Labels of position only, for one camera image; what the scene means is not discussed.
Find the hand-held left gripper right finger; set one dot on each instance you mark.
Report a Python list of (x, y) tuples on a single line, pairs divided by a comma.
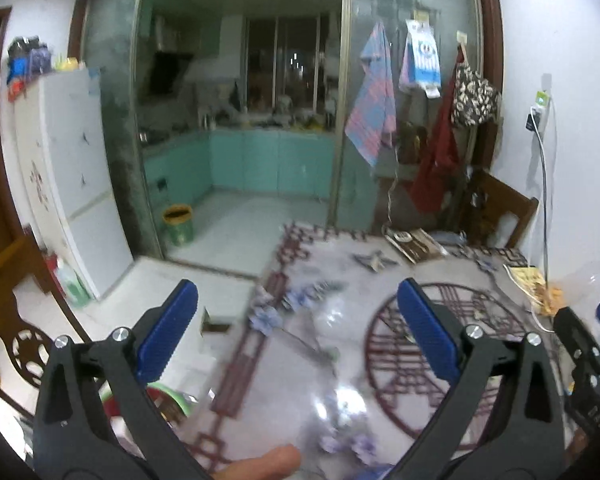
[(430, 332)]

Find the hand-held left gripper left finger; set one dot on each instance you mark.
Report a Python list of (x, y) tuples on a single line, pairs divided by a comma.
[(167, 330)]

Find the green bin with red bag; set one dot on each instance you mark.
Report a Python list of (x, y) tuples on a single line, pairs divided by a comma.
[(175, 400)]

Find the yellow crumpled wrapper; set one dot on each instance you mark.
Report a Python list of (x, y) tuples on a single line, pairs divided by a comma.
[(552, 297)]

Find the yellow paper sheet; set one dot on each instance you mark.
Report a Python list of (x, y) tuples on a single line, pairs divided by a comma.
[(527, 277)]

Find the brown flat box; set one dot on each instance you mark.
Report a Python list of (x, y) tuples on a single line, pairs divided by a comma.
[(415, 245)]

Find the small green waste basket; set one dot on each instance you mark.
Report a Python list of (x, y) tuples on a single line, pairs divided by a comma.
[(179, 230)]

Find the green detergent bottle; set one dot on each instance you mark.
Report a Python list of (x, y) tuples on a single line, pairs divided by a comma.
[(72, 285)]

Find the floral tablecloth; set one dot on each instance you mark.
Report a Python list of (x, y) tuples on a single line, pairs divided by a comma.
[(330, 270)]

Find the plain wooden chair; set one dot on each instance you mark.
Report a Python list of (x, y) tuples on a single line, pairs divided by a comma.
[(515, 215)]

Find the red bottle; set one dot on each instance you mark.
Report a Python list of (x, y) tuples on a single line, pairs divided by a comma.
[(51, 267)]

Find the glass sliding door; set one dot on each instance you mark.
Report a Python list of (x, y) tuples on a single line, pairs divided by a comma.
[(360, 200)]

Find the red apron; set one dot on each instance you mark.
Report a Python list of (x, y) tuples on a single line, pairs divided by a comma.
[(437, 175)]

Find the carved wooden chair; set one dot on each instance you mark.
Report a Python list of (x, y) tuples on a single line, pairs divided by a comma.
[(10, 280)]

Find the white refrigerator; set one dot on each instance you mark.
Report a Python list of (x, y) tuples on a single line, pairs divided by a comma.
[(70, 170)]

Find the teal kitchen cabinets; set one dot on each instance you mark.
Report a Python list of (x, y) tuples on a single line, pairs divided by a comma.
[(270, 160)]

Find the pink blue plaid towel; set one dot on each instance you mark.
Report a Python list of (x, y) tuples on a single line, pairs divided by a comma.
[(372, 110)]

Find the patterned fabric bag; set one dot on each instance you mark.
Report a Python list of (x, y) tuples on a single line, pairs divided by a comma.
[(472, 97)]

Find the black range hood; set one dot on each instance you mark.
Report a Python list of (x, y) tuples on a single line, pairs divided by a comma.
[(167, 75)]

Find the blue white hanging bag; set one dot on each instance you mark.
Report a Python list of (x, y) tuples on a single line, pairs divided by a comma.
[(422, 57)]

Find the yellow plastic item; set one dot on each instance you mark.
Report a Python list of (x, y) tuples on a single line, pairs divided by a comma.
[(69, 64)]

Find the kitchen window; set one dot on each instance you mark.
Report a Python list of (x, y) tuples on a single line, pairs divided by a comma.
[(290, 60)]

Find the colourful packets pile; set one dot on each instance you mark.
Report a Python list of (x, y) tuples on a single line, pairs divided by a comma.
[(27, 67)]

